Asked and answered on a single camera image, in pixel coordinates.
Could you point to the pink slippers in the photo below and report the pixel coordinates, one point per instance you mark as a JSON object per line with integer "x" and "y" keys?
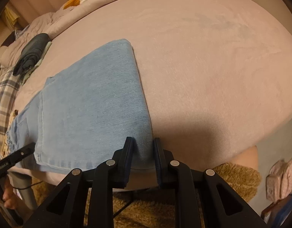
{"x": 279, "y": 181}

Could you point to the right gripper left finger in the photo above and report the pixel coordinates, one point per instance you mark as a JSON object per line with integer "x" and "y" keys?
{"x": 86, "y": 191}

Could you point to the person left hand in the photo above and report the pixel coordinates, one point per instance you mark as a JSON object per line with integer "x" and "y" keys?
{"x": 9, "y": 199}

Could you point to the folded dark denim jeans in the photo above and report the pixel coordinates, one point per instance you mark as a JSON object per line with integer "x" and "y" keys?
{"x": 31, "y": 54}

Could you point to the blue plaid pillow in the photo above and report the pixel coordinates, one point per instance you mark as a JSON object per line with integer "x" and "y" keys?
{"x": 9, "y": 86}

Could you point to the brown fuzzy rug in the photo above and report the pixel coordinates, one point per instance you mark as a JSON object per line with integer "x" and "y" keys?
{"x": 155, "y": 207}

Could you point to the pink quilted comforter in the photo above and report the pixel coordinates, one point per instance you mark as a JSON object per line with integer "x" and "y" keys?
{"x": 51, "y": 23}

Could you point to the folded light green cloth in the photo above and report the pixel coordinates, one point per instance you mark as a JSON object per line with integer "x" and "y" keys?
{"x": 26, "y": 76}

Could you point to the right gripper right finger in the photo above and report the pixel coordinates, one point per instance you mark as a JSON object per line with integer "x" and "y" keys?
{"x": 202, "y": 199}

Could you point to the light blue denim pants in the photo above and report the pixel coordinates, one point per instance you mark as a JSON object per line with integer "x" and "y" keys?
{"x": 84, "y": 113}

